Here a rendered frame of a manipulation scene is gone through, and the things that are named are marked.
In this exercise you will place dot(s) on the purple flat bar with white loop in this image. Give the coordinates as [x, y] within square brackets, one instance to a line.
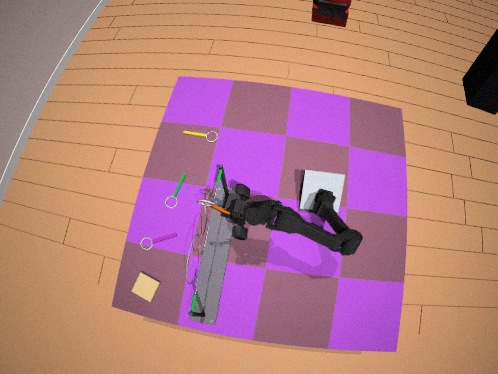
[159, 239]

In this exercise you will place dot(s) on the pale yellow square block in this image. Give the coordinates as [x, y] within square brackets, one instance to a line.
[146, 287]

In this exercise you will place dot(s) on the orange handle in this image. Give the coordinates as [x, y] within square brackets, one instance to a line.
[212, 206]

